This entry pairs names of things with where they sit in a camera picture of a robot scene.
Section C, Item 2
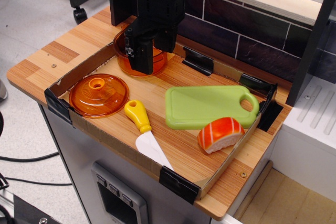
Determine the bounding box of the yellow handled white toy knife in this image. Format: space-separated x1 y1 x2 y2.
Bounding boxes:
124 100 174 170

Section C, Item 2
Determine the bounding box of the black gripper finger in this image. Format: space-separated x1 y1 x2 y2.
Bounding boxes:
124 19 154 75
153 28 176 53

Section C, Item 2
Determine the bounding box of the orange transparent toy pot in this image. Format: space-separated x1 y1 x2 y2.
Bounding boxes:
113 24 167 77

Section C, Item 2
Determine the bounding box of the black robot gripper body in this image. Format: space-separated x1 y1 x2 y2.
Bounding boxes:
131 0 187 54

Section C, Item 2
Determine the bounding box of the toy salmon sushi piece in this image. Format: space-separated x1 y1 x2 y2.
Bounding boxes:
197 117 245 154

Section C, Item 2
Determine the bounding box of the grey toy oven front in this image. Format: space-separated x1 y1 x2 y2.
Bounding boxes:
91 162 149 223

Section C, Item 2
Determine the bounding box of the green plastic cutting board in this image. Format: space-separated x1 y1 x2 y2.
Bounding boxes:
165 86 260 130

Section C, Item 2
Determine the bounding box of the orange transparent pot lid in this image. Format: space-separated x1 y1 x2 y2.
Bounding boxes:
69 74 129 118

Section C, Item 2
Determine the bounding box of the metal frame bottom left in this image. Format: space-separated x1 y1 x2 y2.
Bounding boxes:
1 189 60 224

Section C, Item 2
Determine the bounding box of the black floor cable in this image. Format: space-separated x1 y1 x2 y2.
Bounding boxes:
0 173 72 190
0 151 60 163

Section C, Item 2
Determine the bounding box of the black vertical post right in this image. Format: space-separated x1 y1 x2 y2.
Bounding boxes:
286 0 335 106

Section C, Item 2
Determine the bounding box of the white toy sink drainboard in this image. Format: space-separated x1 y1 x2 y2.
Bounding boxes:
272 77 336 224

